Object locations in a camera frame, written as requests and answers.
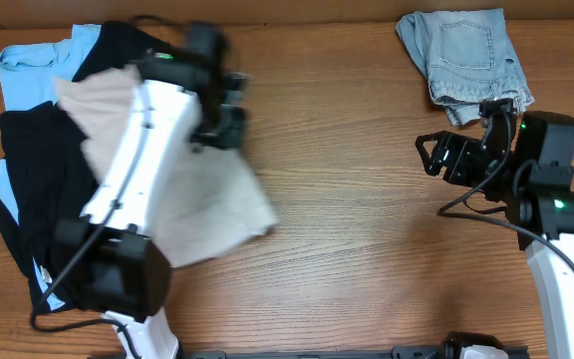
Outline folded light blue denim shorts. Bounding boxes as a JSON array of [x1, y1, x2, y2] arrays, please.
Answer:
[[396, 8, 535, 127]]

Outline light blue shirt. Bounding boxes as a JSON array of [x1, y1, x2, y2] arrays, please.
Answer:
[[0, 24, 102, 304]]

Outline black garment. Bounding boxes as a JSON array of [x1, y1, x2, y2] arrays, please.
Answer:
[[1, 21, 171, 314]]

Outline beige khaki shorts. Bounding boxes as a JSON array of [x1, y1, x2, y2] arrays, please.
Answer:
[[55, 65, 278, 267]]

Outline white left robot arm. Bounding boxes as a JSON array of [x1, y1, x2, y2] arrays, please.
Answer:
[[46, 22, 247, 359]]

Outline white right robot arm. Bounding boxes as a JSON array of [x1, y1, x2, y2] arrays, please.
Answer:
[[416, 99, 574, 358]]

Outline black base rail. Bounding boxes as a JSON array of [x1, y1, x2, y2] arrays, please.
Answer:
[[175, 332, 530, 359]]

